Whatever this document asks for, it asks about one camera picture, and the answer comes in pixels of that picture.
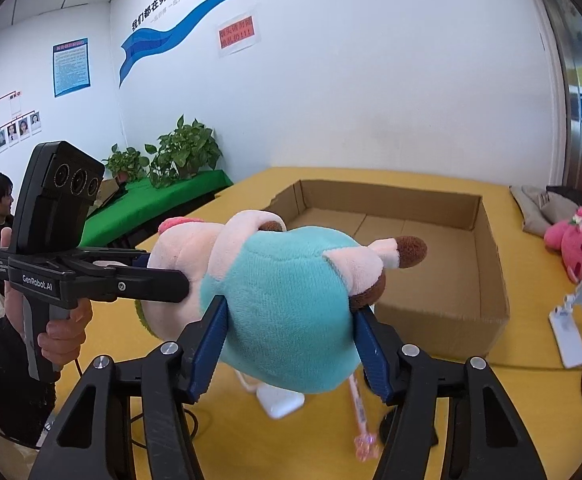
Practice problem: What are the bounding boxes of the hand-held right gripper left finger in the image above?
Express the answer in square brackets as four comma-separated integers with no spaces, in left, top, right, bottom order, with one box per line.
[28,294,229,480]

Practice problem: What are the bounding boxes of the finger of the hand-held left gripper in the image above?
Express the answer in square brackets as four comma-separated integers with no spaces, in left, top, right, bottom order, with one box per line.
[91,250,150,269]
[78,262,190,303]

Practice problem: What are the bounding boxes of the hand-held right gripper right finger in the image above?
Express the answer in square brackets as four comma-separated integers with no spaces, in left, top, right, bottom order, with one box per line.
[352,307,546,480]

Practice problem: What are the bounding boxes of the pink glitter pen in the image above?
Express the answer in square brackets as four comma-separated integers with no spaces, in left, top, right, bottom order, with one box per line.
[348,375,378,466]

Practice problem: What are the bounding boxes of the black sunglasses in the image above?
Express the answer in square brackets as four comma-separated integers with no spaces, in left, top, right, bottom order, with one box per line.
[378,407,397,453]

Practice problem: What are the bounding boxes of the white earbuds case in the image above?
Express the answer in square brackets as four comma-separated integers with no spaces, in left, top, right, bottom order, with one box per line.
[257,385,306,419]

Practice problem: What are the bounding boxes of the teal and pink plush pig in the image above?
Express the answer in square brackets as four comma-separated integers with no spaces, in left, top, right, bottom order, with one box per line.
[138,210,428,393]

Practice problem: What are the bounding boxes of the shallow cardboard box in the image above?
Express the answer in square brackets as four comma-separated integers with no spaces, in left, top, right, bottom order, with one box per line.
[261,178,510,361]

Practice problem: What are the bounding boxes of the person's left forearm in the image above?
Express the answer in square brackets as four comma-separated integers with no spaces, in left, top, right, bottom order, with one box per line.
[0,317,59,448]

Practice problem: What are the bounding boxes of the person's left hand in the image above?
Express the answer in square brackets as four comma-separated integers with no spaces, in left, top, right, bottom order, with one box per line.
[0,227,93,373]

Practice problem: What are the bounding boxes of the green table cloth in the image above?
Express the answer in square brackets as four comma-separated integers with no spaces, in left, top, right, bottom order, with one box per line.
[78,170,234,248]

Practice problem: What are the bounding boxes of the small open cardboard box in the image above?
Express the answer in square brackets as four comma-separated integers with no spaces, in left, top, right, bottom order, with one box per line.
[88,177,127,216]

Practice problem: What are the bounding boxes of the small potted green plant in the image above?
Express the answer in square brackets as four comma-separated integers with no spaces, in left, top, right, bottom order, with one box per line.
[102,144,151,183]

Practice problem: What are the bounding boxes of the large potted green plant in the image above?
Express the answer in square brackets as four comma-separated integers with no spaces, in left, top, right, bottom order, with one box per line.
[148,115,223,188]

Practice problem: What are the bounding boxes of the white phone stand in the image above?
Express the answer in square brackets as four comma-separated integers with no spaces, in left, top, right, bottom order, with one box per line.
[548,260,582,368]

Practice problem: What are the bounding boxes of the beige and grey cloth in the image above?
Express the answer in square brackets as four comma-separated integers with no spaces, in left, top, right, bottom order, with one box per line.
[510,184,582,236]

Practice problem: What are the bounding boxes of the pink strawberry plush bear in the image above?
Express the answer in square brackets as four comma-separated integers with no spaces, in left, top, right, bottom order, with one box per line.
[543,203,582,303]

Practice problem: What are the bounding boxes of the red and white paper notice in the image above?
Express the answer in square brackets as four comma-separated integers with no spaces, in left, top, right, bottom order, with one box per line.
[216,12,262,58]

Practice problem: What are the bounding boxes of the wall photo chart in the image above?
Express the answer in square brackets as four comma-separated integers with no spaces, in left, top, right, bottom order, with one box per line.
[0,85,42,171]

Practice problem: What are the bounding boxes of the blue wall poster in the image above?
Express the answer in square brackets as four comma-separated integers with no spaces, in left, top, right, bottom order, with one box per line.
[52,37,92,98]

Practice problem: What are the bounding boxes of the blue wave wall decal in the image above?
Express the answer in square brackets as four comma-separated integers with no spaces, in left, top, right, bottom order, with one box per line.
[118,0,442,88]

